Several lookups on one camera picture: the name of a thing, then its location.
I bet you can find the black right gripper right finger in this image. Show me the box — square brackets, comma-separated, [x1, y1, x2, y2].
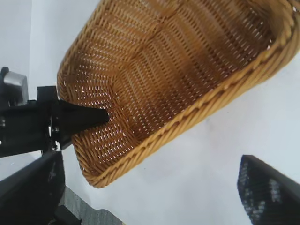
[237, 154, 300, 225]

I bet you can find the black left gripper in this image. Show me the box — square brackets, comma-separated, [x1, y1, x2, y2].
[0, 86, 110, 160]

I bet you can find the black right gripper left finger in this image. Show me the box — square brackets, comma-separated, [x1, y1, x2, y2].
[0, 151, 66, 225]

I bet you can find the brown woven wicker basket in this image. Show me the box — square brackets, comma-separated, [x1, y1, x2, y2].
[57, 0, 300, 189]

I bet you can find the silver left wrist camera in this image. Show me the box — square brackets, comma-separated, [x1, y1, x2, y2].
[0, 67, 29, 107]

